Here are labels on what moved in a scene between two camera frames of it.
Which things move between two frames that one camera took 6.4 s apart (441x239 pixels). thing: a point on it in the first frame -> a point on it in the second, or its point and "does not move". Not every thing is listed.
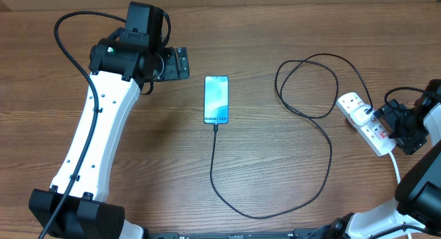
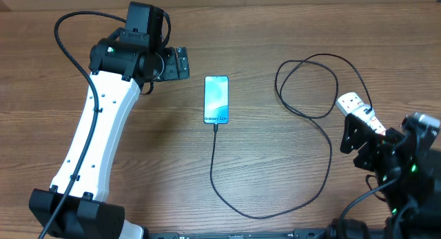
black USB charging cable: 327,133 -> 322,67
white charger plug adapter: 362,115 does not move
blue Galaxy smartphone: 216,99 does not move
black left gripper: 171,71 does not move
